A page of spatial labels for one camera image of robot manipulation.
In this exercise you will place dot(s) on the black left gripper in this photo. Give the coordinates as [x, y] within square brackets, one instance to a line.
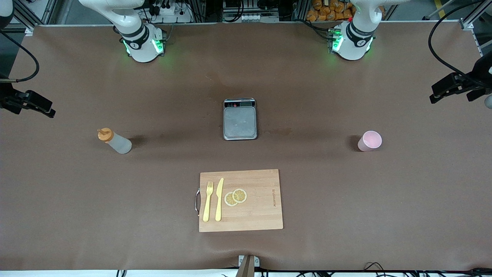
[481, 75]

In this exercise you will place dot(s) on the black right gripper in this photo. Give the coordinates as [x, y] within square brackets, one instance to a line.
[5, 96]

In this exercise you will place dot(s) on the pink plastic cup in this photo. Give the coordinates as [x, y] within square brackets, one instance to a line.
[371, 140]

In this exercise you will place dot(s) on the translucent sauce bottle orange cap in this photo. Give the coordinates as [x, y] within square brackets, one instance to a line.
[119, 144]

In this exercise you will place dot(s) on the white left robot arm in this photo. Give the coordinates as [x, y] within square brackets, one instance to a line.
[351, 46]

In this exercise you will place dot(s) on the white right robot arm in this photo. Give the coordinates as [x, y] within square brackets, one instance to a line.
[142, 46]

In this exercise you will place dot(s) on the orange snack bag pile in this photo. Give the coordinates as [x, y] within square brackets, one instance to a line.
[326, 11]

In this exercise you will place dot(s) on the brown table cover sheet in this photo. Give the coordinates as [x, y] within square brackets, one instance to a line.
[346, 211]

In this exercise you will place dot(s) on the white power strip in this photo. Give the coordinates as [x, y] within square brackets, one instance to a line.
[180, 15]

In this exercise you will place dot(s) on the yellow plastic fork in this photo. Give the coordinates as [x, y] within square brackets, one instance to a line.
[207, 207]

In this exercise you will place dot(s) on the grey digital kitchen scale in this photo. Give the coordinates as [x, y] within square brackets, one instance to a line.
[240, 123]

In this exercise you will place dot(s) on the yellow plastic knife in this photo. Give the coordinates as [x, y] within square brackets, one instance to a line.
[219, 200]

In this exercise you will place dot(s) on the white connector strip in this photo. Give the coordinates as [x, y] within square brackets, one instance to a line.
[250, 18]

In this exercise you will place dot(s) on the lemon slice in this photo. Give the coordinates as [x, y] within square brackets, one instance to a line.
[240, 195]
[229, 199]

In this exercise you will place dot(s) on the wooden cutting board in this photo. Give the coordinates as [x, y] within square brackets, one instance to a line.
[261, 207]

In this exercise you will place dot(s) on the aluminium frame profile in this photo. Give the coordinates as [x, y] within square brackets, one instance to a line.
[467, 24]
[23, 19]

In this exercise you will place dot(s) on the metal table edge bracket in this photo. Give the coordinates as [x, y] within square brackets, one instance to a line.
[248, 265]

